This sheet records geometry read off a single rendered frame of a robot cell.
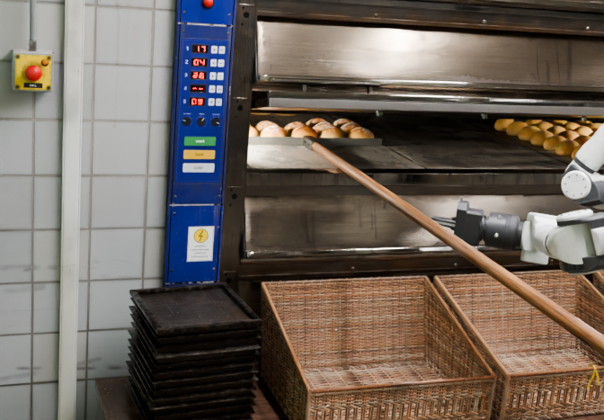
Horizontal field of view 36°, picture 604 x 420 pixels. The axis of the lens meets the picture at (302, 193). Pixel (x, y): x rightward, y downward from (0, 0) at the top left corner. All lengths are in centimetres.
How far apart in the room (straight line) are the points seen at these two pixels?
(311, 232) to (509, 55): 82
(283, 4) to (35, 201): 87
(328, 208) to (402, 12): 62
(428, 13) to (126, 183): 101
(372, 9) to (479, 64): 40
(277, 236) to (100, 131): 61
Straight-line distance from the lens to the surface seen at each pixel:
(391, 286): 289
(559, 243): 204
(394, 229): 288
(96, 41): 251
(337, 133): 316
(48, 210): 259
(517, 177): 304
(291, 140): 309
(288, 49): 263
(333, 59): 267
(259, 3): 259
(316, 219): 278
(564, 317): 178
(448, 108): 269
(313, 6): 264
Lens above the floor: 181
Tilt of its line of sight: 15 degrees down
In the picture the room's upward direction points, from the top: 5 degrees clockwise
